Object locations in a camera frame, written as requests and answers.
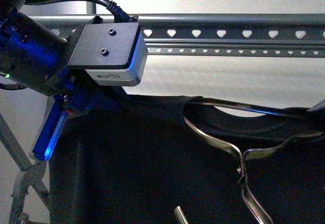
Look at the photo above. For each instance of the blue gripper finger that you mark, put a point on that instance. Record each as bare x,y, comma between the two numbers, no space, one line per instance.
74,100

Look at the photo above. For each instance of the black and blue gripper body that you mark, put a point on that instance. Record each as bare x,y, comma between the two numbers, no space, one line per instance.
32,56

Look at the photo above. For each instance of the black t-shirt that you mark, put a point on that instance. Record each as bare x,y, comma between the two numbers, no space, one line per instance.
138,161

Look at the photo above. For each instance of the gold metal clothes hanger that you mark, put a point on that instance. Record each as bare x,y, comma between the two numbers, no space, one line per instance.
251,154

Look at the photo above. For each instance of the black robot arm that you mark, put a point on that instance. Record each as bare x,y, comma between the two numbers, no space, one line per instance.
9,6

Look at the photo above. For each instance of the grey folding rack legs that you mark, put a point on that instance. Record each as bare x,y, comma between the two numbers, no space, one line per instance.
24,180

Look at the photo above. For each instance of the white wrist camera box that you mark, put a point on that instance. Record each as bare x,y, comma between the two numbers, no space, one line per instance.
112,54

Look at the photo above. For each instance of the grey perforated rear rack rail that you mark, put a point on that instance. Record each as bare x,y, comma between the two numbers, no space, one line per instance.
237,52

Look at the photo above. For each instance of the grey perforated rack rail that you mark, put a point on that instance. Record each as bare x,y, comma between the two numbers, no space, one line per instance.
239,31
237,52

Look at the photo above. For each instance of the grey perforated front rack rail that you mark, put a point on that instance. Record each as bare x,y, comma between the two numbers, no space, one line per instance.
239,31

